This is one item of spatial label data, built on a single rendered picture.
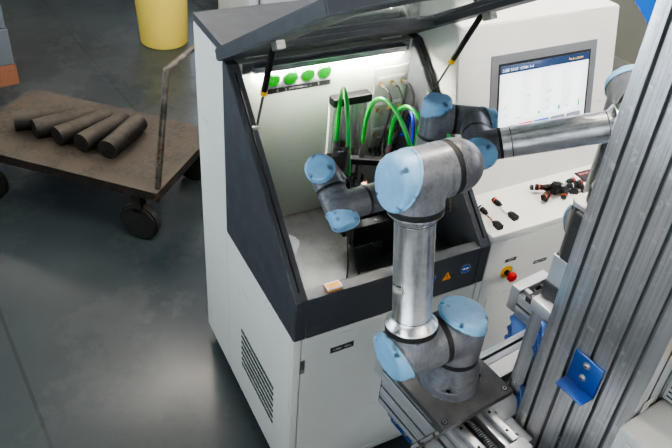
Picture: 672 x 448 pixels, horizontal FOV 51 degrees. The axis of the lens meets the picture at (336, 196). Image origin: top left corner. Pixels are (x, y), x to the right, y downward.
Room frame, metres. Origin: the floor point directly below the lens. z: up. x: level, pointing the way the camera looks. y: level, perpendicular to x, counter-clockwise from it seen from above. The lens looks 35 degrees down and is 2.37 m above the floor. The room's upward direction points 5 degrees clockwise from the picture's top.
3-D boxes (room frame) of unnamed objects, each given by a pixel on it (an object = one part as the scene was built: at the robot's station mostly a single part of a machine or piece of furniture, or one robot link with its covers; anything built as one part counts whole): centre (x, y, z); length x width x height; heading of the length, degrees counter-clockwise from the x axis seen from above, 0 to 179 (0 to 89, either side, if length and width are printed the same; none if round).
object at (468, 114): (1.58, -0.34, 1.51); 0.11 x 0.11 x 0.08; 89
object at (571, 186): (2.10, -0.80, 1.01); 0.23 x 0.11 x 0.06; 120
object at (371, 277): (1.65, -0.20, 0.87); 0.62 x 0.04 x 0.16; 120
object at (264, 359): (1.89, -0.07, 0.39); 0.70 x 0.58 x 0.79; 120
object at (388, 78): (2.21, -0.16, 1.20); 0.13 x 0.03 x 0.31; 120
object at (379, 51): (2.09, 0.05, 1.43); 0.54 x 0.03 x 0.02; 120
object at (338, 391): (1.64, -0.21, 0.44); 0.65 x 0.02 x 0.68; 120
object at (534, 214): (2.08, -0.77, 0.96); 0.70 x 0.22 x 0.03; 120
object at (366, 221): (1.92, -0.19, 0.91); 0.34 x 0.10 x 0.15; 120
